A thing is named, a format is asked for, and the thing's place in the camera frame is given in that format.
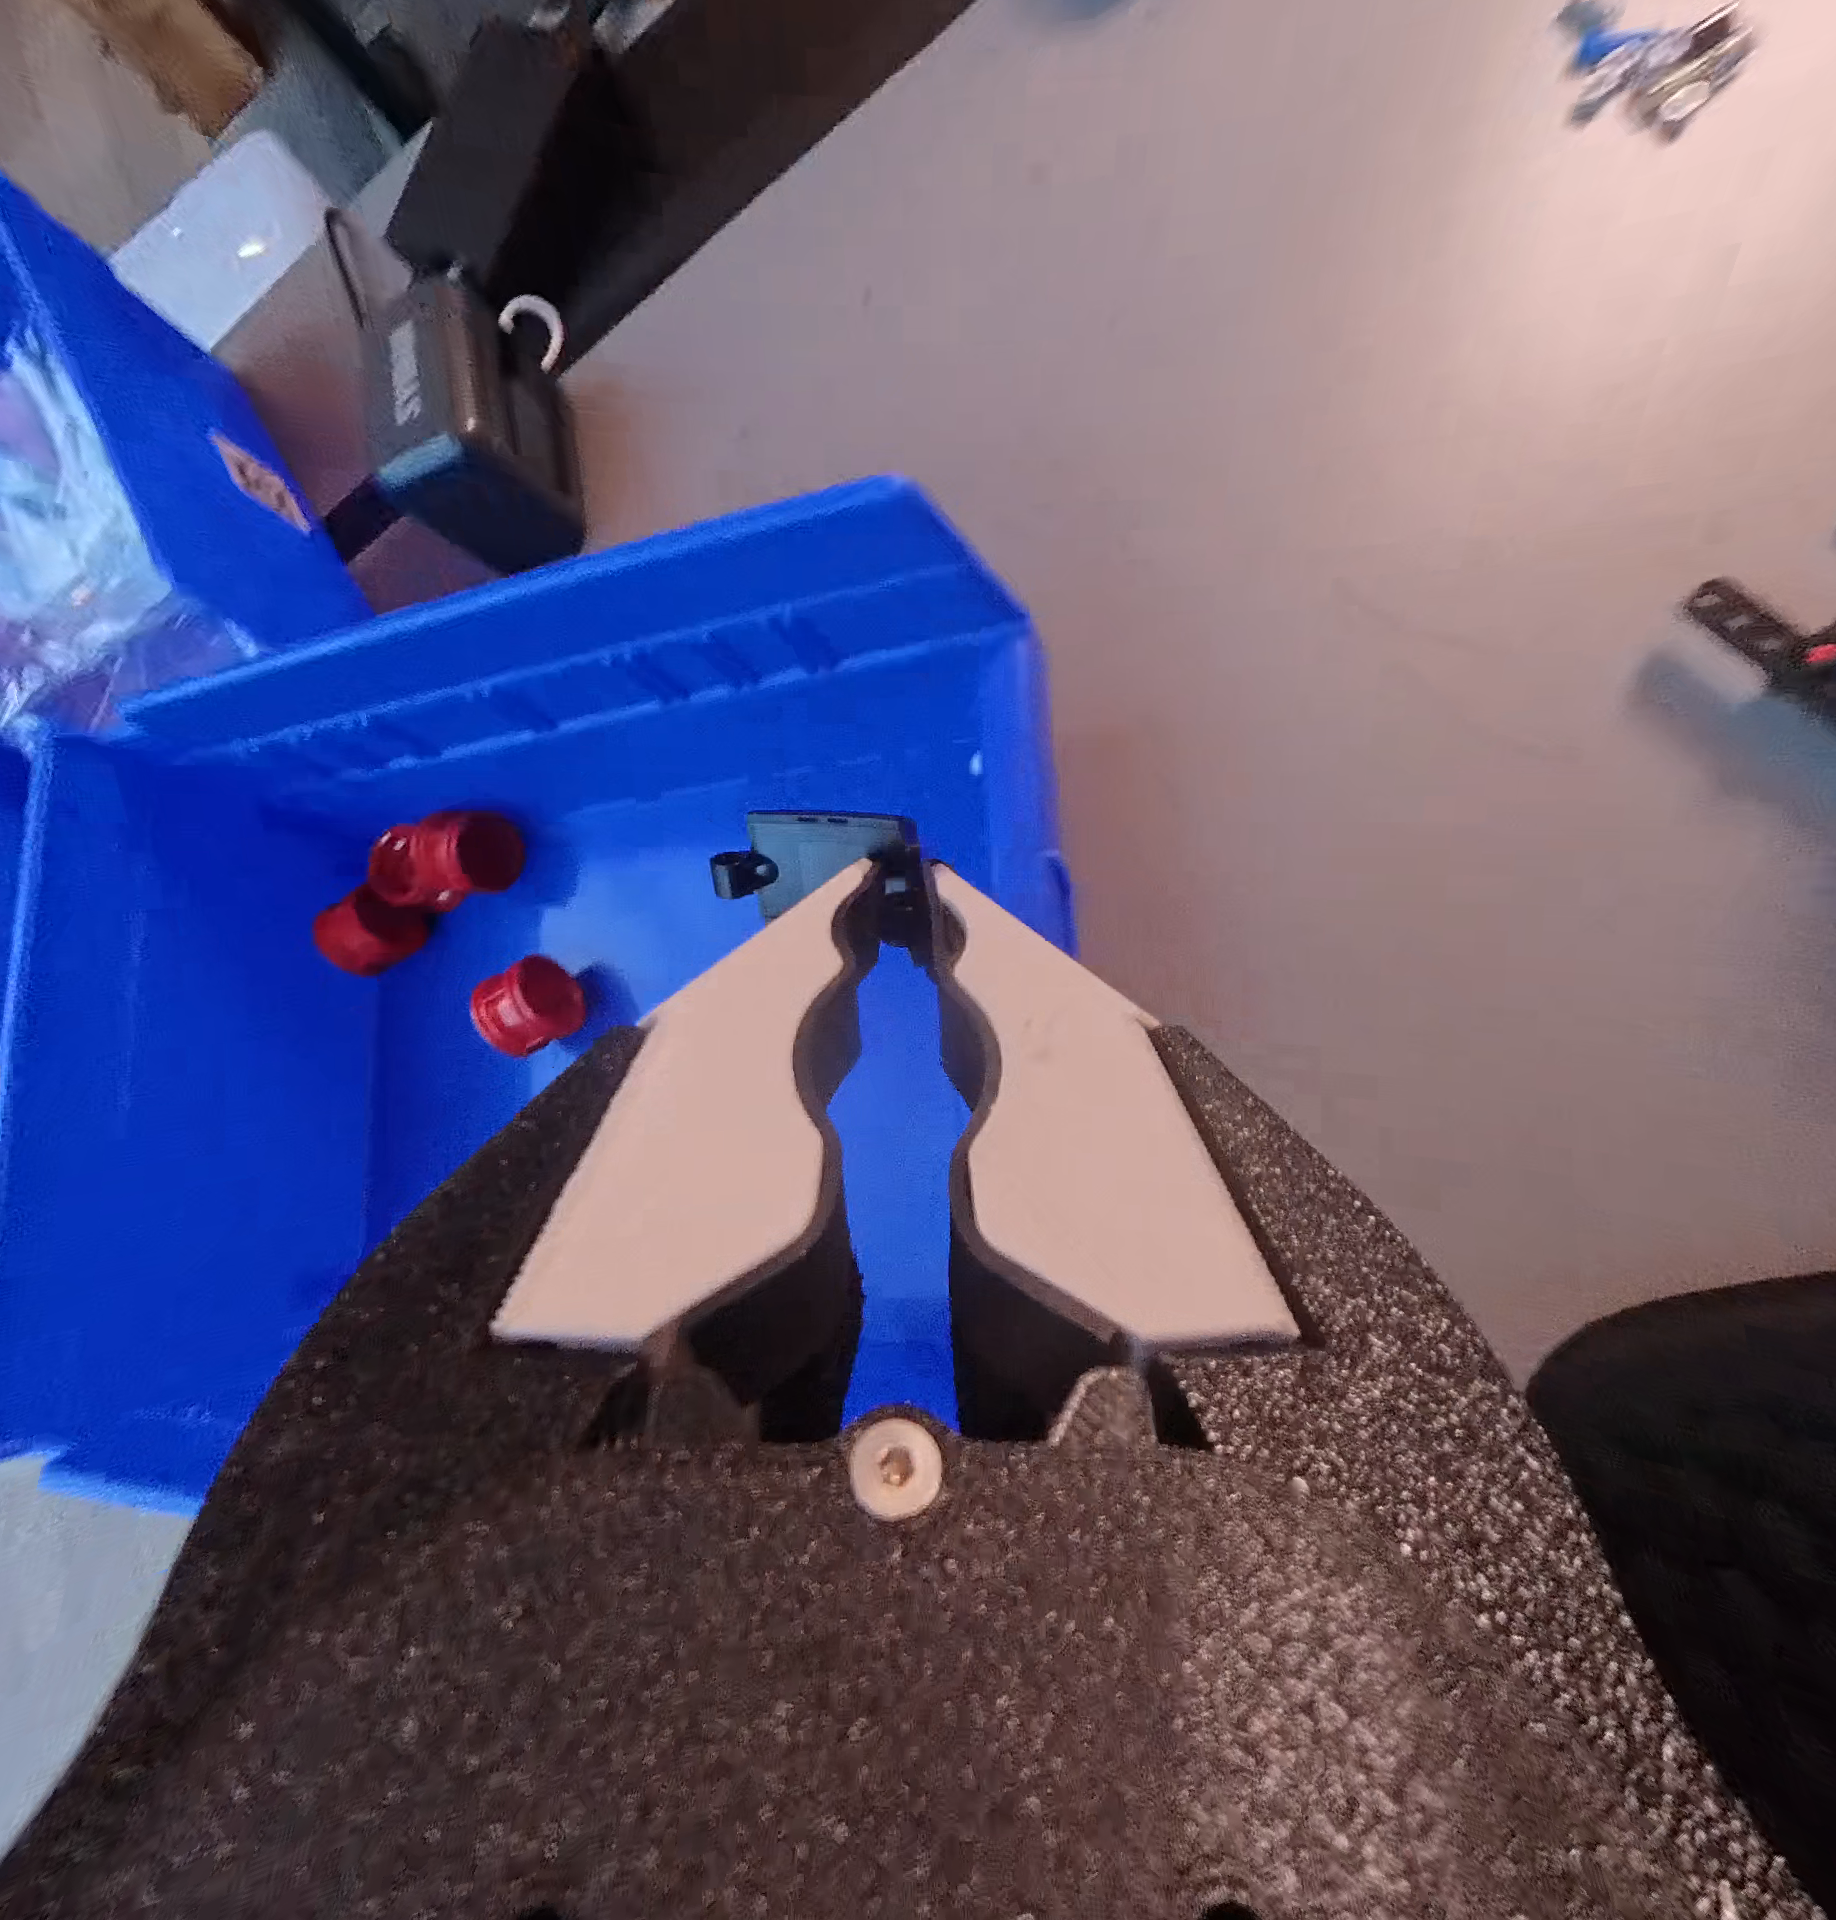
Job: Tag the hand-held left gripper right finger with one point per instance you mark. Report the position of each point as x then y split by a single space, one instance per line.
1115 1185

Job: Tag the cluster of small lego pieces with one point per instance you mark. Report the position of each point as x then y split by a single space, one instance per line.
1655 61

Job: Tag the black lego panel piece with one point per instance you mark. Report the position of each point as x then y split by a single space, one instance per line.
829 841

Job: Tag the white lego vehicle model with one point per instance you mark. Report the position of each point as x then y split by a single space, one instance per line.
1759 623

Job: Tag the clear plastic bag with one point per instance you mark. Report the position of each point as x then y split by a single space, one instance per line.
81 571

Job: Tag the red lego wheel rim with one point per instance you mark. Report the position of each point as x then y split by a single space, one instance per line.
439 861
530 1004
366 936

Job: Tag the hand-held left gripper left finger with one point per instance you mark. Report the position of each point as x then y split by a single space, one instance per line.
695 1185

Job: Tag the blue plastic storage bin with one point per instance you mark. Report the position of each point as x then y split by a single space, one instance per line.
110 300
231 1201

